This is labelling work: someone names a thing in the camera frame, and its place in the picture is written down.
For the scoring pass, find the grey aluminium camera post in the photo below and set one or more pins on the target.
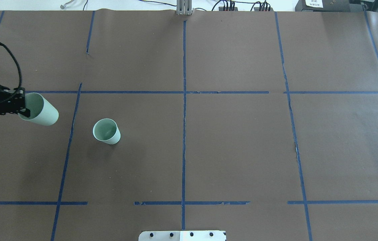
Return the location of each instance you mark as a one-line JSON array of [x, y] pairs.
[[184, 7]]

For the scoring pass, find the black cable connectors right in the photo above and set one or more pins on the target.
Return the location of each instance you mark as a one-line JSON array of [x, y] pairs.
[[261, 6]]

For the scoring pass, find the black device with label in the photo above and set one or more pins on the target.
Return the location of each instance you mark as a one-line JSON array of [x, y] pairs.
[[328, 6]]

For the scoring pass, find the black cable connectors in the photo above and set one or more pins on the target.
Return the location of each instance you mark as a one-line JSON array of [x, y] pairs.
[[224, 6], [261, 6]]

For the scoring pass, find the black cable connectors left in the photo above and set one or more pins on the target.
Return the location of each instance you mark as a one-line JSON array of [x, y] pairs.
[[224, 6]]

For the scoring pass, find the light green cup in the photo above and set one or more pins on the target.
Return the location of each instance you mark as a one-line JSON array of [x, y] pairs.
[[106, 131], [42, 112]]

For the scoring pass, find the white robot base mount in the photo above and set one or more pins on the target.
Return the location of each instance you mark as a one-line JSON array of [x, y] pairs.
[[182, 235]]

